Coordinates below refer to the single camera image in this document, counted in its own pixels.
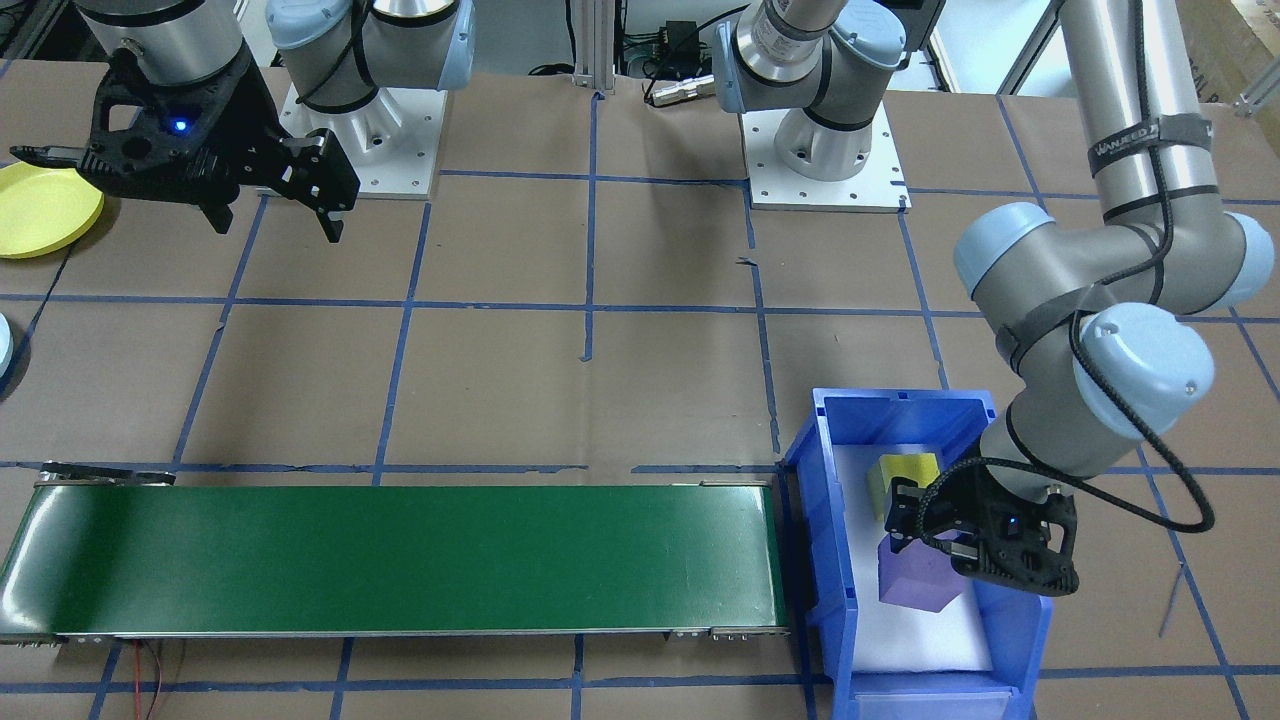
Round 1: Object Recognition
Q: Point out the yellow foam block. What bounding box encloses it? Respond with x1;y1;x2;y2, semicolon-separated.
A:
867;452;942;523

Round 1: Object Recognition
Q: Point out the purple foam block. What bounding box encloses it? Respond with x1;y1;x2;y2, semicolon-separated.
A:
877;533;971;614

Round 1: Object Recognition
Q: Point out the yellow round plate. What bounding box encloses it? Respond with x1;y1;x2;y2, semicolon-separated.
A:
0;160;105;260

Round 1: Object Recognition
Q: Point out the blue plastic storage bin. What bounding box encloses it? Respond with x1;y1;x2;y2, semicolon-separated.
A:
782;387;1054;720

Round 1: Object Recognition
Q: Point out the green conveyor belt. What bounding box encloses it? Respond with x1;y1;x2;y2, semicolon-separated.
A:
0;462;793;648

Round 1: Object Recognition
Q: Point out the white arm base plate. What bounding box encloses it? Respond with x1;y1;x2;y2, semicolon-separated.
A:
741;100;912;213
272;83;448;200

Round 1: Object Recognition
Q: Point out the silver cable connector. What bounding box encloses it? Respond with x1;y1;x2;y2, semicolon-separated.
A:
643;73;717;107

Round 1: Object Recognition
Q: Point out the thin red power wire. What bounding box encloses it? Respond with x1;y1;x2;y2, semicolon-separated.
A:
133;638;167;720

